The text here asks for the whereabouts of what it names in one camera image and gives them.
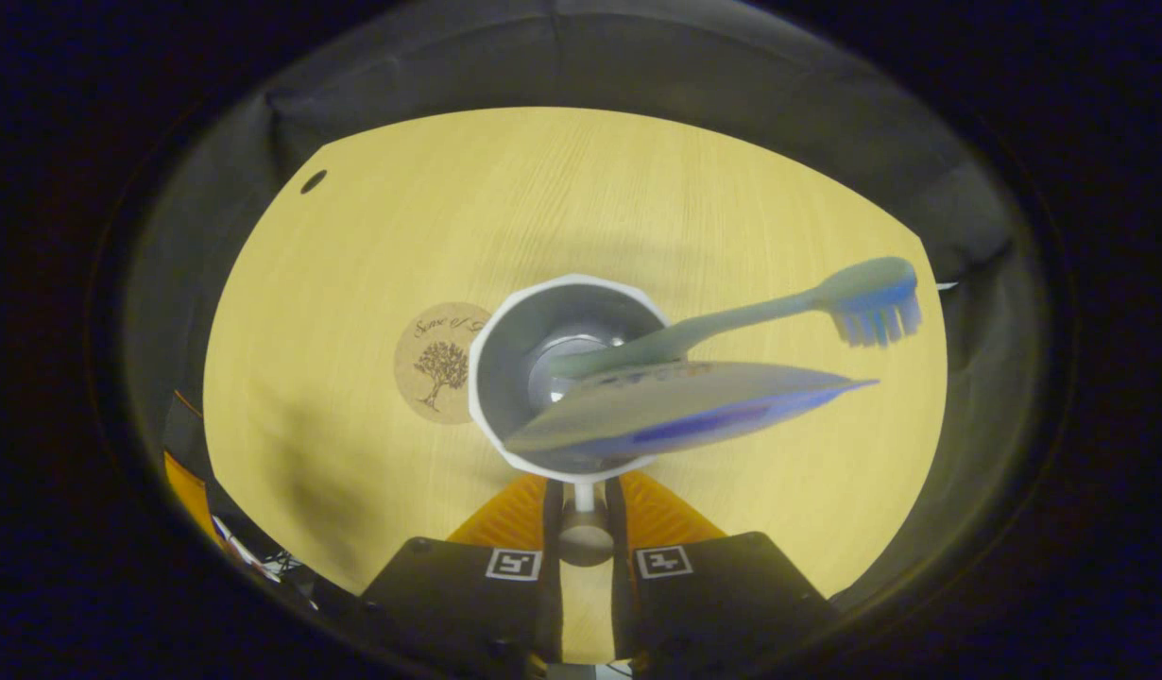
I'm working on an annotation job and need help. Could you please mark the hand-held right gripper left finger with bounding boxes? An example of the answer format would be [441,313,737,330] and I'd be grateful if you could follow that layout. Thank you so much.
[357,472,566,676]

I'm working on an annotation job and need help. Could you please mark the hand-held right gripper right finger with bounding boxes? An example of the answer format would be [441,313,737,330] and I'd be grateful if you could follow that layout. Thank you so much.
[607,469,842,676]

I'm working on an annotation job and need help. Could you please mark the white toothpaste tube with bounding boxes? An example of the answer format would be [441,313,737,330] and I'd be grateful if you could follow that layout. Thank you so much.
[503,361,880,462]

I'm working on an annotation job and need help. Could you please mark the white cup with wooden handle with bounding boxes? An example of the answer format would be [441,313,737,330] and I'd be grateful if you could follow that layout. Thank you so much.
[467,273,674,569]

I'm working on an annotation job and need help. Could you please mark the round cork coaster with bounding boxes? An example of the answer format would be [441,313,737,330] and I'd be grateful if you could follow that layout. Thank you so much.
[393,301,493,427]

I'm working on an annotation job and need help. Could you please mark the white toothbrush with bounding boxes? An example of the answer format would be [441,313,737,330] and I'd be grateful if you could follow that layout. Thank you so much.
[547,256,923,382]

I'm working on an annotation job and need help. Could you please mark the light wooden desktop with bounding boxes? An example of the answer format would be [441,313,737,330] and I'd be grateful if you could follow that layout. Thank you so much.
[202,106,949,664]

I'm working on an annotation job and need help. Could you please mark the black backdrop cloth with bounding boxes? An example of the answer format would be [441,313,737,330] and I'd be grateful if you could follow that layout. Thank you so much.
[123,0,1050,615]

